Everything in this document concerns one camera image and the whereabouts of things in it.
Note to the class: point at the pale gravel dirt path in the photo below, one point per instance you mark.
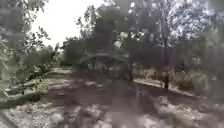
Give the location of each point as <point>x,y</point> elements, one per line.
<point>100,100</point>

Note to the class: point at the wood of trees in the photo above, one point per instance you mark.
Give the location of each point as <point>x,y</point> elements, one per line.
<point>146,43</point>

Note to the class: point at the leafy green bushes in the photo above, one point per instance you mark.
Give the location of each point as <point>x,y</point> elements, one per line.
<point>23,63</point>

